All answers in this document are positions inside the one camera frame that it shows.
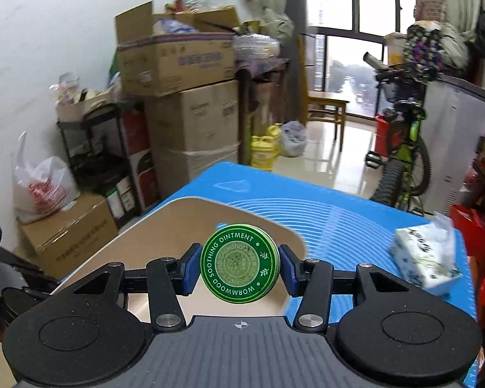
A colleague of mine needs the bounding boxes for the green round ointment tin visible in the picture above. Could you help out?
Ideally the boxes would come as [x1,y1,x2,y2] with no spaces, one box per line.
[200,224,281,304]

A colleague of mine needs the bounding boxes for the green black bicycle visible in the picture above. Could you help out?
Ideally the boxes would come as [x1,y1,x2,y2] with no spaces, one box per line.
[363,52,434,216]

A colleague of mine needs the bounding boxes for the open cardboard box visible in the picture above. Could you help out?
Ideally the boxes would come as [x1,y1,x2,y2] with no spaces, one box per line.
[114,1,242,98]

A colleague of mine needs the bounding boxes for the white plastic bag red print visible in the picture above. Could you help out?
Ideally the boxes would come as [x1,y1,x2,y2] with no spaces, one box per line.
[11,130,81,225]

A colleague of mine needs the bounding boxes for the black metal shelf rack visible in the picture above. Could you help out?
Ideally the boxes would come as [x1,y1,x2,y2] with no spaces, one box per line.
[57,103,147,228]

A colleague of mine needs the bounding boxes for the beige plastic bin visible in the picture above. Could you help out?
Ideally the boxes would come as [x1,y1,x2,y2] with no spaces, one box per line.
[50,196,307,326]

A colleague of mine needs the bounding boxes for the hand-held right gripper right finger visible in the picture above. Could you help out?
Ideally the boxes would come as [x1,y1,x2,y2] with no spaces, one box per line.
[279,244,429,330]

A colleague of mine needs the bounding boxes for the red and white appliance box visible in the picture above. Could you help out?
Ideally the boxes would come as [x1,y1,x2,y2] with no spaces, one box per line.
[121,109,161,211]

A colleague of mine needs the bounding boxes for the grey cabinet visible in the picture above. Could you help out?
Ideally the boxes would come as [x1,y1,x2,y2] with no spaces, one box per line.
[419,73,485,216]

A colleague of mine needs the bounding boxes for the wooden chair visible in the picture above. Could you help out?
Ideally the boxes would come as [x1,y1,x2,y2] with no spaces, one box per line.
[298,34,351,153]

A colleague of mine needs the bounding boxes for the dark wooden table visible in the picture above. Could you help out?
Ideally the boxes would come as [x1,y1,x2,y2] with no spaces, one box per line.
[236,57,292,158]

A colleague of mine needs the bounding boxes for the large taped cardboard box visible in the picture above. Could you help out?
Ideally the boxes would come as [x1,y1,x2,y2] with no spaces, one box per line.
[145,80,242,208]

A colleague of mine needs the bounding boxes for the white tissue pack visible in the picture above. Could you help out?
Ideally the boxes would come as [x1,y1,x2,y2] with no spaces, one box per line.
[389,211,463,296]

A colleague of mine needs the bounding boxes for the green white small box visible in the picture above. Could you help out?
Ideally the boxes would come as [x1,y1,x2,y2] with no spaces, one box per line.
[104,175,135,220]

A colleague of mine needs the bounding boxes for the purple patterned bag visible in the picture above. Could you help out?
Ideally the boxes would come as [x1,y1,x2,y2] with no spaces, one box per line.
[403,22,446,74]

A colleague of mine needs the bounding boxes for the patterned gift box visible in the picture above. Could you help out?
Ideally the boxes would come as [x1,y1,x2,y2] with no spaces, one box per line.
[415,0,447,23]

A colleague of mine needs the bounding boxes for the low cardboard box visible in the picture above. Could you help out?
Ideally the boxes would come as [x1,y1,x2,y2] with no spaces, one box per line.
[19,193,120,280]

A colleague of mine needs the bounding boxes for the window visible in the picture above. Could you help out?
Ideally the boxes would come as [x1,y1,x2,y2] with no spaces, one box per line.
[306,0,446,94]

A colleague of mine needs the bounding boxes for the clear plastic bag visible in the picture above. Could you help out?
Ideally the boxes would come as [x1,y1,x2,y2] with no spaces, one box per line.
[232,32,282,59]

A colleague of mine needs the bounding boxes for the green bag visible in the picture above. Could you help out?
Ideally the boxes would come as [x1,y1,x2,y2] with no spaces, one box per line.
[108,54,121,86]

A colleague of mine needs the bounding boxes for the blue silicone mat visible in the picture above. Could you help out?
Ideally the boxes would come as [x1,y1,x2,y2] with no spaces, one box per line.
[59,161,480,388]

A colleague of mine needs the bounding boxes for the small cardboard box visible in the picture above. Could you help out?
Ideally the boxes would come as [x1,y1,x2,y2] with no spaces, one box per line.
[56,88,119,123]

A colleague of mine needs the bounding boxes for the grey plastic bag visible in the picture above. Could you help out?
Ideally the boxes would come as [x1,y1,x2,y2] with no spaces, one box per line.
[280,120,308,158]

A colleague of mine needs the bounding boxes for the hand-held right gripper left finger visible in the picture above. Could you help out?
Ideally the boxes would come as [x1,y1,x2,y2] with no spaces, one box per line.
[57,243,205,331]

